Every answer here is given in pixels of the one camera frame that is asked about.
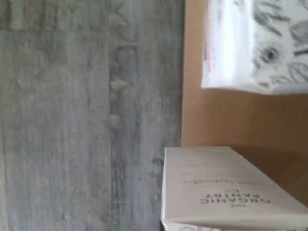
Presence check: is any brown wooden shelf board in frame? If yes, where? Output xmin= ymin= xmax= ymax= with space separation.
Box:
xmin=181 ymin=0 xmax=308 ymax=207

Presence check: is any white box green strip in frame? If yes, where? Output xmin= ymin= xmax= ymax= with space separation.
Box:
xmin=160 ymin=146 xmax=308 ymax=231

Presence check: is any white box orange strip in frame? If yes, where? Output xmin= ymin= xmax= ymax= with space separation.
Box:
xmin=201 ymin=0 xmax=308 ymax=94

